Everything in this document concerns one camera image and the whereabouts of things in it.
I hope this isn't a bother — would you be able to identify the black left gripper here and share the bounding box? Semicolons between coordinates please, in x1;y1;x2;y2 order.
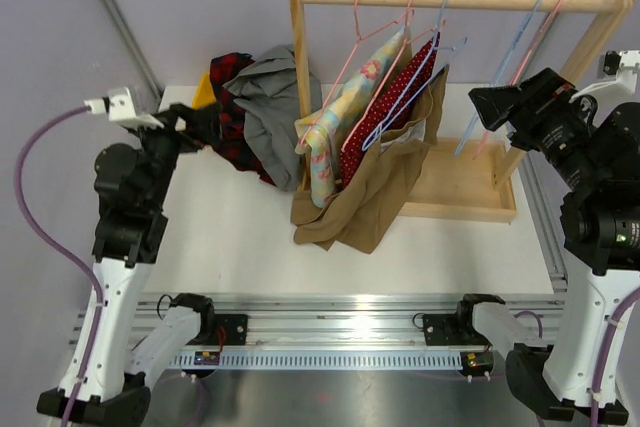
130;99;221;208

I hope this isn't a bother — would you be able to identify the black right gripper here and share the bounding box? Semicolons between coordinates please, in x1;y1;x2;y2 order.
470;67;605;189

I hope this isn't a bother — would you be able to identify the blue wire hanger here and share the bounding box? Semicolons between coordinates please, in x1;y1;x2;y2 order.
361;0;468;152
454;0;542;156

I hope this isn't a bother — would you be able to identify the red black plaid skirt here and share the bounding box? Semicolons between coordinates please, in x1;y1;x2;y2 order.
209;52;275;186

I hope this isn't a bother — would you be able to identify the grey skirt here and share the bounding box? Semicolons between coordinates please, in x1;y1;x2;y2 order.
224;45;302;192

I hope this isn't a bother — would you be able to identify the red white polka-dot skirt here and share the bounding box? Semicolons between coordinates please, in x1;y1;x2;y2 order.
339;34;440;188

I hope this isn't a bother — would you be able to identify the pink wire hanger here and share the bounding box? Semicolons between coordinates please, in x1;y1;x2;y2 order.
473;0;570;159
340;0;441;153
296;0;414;154

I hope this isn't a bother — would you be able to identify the tan brown skirt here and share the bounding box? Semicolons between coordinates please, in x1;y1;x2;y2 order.
290;69;449;254

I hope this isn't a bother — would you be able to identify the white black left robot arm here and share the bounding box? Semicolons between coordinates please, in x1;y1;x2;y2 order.
36;104;217;426

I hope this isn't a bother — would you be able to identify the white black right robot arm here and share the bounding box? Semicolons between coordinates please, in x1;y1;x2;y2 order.
453;68;639;426

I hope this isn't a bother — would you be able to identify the pastel floral skirt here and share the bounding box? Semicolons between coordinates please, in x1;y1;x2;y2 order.
294;28;406;208

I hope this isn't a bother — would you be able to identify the yellow plastic tray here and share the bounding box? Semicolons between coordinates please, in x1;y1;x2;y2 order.
192;72;216;109

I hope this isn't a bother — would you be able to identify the wooden clothes rack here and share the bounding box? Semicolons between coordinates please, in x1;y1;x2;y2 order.
289;0;637;223

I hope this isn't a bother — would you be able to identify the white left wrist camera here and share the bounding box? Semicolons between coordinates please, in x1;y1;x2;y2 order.
84;87;163;130

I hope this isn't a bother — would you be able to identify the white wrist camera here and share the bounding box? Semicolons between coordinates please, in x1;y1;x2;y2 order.
84;87;163;130
570;50;639;104

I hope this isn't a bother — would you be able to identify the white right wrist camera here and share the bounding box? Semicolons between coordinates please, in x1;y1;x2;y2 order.
570;50;639;104

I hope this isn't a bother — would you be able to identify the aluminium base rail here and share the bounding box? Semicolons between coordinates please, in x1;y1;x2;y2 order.
74;291;569;372

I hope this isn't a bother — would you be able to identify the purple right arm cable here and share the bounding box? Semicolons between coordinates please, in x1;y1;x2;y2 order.
514;286;640;427

